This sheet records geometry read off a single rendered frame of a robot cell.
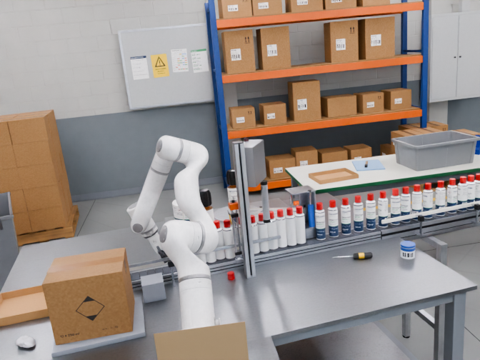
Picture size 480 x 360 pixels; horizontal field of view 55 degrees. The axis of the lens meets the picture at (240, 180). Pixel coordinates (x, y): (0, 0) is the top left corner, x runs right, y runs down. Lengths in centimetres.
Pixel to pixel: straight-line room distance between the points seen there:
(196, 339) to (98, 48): 547
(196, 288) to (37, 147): 397
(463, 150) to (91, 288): 325
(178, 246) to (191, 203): 21
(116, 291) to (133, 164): 499
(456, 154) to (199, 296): 300
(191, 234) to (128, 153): 510
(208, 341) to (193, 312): 12
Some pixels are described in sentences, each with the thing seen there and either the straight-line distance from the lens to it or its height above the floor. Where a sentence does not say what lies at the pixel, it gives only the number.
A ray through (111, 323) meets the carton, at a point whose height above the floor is 90.
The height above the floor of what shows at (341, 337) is 22.
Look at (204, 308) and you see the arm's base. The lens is 168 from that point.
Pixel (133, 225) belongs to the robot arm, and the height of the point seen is 118.
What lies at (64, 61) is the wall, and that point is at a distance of 677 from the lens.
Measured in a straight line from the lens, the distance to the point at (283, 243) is 245.
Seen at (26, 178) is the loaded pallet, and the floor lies 76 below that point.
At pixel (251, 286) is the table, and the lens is 223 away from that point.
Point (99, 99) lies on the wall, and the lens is 672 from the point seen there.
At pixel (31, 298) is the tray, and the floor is 83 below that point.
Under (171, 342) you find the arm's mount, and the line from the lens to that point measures 162.
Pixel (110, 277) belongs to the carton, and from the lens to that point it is 190.
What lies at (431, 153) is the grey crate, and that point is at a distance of 408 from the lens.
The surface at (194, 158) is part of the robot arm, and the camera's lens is 195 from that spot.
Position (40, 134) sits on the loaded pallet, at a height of 121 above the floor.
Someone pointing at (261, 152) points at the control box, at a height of 142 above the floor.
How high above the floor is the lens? 191
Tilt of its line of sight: 16 degrees down
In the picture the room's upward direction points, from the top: 5 degrees counter-clockwise
